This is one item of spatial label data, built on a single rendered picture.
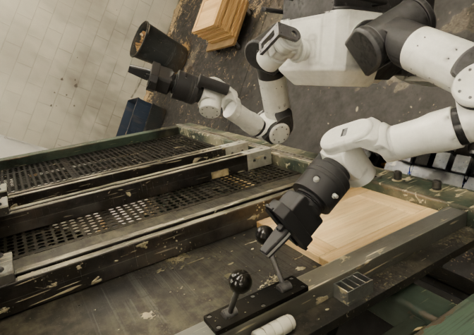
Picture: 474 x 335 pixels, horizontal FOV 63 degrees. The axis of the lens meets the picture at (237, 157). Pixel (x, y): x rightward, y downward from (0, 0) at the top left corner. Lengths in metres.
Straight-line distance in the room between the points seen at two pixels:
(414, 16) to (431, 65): 0.16
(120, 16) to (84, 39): 0.66
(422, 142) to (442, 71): 0.13
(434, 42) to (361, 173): 0.27
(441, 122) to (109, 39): 5.82
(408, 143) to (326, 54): 0.35
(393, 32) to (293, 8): 0.34
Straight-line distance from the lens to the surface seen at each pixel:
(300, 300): 0.78
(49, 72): 6.06
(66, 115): 6.06
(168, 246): 1.01
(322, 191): 0.73
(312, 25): 1.04
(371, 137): 0.74
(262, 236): 0.75
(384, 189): 1.29
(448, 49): 0.79
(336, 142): 0.76
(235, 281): 0.62
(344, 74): 0.98
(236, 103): 1.25
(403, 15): 0.91
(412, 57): 0.82
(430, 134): 0.72
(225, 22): 4.18
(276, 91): 1.26
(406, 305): 0.91
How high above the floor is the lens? 1.94
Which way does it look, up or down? 33 degrees down
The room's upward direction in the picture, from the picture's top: 69 degrees counter-clockwise
